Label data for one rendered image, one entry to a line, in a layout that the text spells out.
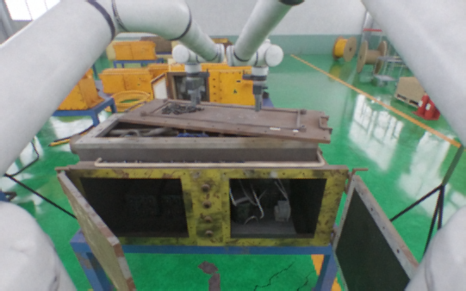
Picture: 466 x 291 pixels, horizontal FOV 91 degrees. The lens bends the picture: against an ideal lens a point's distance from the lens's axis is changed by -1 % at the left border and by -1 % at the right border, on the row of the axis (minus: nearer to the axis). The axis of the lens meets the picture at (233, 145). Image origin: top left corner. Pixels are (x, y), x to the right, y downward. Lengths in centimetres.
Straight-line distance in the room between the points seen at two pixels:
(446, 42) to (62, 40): 62
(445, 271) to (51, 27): 63
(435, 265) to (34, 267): 33
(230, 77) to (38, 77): 339
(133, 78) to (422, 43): 733
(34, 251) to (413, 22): 56
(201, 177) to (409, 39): 101
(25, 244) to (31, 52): 34
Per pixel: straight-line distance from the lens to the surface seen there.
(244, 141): 122
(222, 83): 379
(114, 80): 779
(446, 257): 27
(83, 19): 60
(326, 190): 136
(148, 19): 64
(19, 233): 27
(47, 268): 27
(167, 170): 125
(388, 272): 110
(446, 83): 46
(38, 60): 51
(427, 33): 48
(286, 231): 155
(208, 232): 148
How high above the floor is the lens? 189
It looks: 28 degrees down
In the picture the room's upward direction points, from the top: 1 degrees counter-clockwise
